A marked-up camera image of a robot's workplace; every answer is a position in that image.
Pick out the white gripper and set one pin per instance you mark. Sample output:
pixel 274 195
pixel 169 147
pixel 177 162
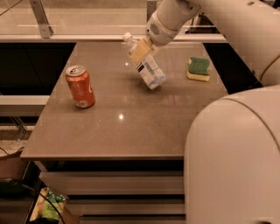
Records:
pixel 161 32

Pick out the brown cardboard box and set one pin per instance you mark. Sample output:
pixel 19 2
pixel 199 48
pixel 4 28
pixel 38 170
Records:
pixel 12 167

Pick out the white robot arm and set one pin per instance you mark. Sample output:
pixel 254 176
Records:
pixel 232 157

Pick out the left metal railing post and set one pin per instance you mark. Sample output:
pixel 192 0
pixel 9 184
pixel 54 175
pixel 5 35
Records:
pixel 44 27

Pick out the grey drawer cabinet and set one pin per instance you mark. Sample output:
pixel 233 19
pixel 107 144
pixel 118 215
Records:
pixel 123 157

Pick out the metal railing post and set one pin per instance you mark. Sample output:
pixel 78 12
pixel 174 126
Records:
pixel 44 27
pixel 151 7

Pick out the orange soda can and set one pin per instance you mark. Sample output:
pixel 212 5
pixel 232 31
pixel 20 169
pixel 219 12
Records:
pixel 78 80

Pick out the middle metal railing post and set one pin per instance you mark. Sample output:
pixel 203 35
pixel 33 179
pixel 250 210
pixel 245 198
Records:
pixel 151 7

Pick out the green snack bag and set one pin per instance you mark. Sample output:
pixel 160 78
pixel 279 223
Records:
pixel 48 208

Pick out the clear plastic water bottle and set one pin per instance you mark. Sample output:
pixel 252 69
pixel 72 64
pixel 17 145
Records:
pixel 148 68

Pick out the green and yellow sponge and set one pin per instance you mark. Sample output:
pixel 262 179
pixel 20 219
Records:
pixel 198 69

